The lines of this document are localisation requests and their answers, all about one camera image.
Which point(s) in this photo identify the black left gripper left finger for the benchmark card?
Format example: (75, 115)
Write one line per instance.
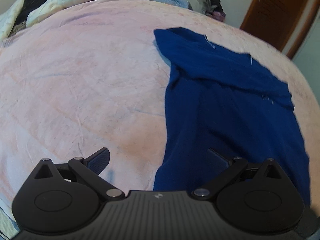
(78, 179)

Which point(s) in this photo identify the brown wooden door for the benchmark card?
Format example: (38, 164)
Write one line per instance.
(284, 24)

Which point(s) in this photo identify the clear plastic bag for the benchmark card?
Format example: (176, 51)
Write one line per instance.
(200, 6)

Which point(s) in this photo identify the blue knit sweater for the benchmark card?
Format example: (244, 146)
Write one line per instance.
(220, 104)

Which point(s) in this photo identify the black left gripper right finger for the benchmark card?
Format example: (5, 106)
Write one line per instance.
(238, 177)

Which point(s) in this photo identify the pink floral bed sheet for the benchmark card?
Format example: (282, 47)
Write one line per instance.
(91, 76)

